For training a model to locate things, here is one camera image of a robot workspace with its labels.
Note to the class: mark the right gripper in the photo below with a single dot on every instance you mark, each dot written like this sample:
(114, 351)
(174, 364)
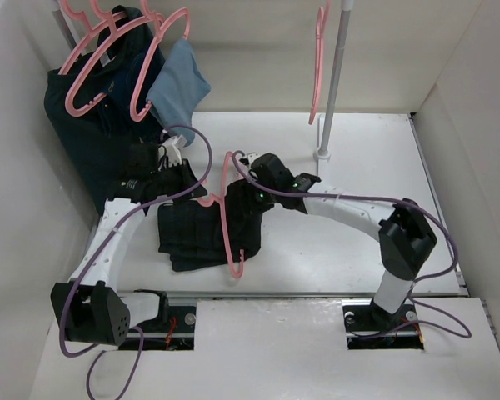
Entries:
(256, 178)

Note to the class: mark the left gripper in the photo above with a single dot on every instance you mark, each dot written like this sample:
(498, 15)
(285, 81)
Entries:
(190, 178)

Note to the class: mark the pink hanger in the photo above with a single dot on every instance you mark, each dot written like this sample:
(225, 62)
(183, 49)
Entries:
(98, 58)
(235, 271)
(107, 19)
(161, 28)
(322, 18)

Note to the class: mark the black trousers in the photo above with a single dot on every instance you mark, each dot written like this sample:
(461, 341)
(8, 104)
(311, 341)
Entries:
(192, 236)

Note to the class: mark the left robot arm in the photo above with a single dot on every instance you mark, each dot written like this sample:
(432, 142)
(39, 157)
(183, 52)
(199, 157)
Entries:
(87, 306)

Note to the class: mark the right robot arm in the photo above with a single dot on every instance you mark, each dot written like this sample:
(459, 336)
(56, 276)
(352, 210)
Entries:
(405, 238)

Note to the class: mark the light blue hanging trousers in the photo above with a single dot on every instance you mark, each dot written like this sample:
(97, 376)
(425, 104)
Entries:
(177, 91)

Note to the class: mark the dark navy hanging trousers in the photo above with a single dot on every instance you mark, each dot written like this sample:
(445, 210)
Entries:
(97, 143)

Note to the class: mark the white rack base foot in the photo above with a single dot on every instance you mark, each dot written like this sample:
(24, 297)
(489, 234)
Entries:
(320, 137)

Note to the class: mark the right silver rack pole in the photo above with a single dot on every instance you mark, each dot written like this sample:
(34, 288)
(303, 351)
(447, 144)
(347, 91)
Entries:
(322, 153)

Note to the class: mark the silver rack pole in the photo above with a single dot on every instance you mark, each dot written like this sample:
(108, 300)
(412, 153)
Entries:
(322, 153)
(62, 24)

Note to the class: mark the left silver rack pole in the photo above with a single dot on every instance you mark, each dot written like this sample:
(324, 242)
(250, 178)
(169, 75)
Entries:
(62, 24)

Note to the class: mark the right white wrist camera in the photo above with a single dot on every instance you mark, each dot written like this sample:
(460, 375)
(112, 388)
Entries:
(249, 158)

